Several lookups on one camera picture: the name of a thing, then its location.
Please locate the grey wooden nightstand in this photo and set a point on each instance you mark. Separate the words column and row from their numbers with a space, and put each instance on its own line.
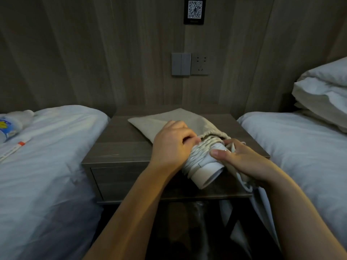
column 122, row 148

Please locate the black code sign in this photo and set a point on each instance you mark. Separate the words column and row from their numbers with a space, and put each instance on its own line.
column 194, row 9

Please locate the person's left forearm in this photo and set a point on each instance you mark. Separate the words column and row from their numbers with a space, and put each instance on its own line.
column 130, row 213

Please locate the person's right forearm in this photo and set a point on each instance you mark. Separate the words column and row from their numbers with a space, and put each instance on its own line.
column 301, row 219

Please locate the person's left hand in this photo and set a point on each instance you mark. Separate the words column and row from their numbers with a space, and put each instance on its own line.
column 168, row 143

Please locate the person's right thumb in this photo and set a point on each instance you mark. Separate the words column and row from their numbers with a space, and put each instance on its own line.
column 220, row 154

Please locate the grey wall socket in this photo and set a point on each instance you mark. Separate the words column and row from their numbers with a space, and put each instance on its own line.
column 199, row 64

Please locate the grey light switch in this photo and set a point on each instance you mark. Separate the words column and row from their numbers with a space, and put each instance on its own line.
column 181, row 64

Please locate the person's left fingers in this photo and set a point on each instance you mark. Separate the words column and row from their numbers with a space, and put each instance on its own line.
column 192, row 140

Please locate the white plastic bottle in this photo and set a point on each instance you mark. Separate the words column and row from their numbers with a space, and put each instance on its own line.
column 13, row 123

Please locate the white wrapped toothbrush packet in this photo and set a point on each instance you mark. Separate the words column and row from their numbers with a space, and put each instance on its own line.
column 16, row 147

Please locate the white bed with bottle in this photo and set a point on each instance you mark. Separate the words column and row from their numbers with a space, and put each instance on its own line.
column 46, row 181

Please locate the white bed with pillows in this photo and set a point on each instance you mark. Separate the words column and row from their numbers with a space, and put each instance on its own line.
column 298, row 148

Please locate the clear plastic bin bag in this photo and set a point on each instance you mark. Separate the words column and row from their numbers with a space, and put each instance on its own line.
column 192, row 227

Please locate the white pillow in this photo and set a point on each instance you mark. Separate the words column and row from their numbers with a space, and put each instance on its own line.
column 330, row 70
column 320, row 102

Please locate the nightstand drawer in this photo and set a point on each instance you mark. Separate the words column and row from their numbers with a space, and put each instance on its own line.
column 116, row 181

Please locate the person's right hand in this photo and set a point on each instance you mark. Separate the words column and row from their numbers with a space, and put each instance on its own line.
column 244, row 162

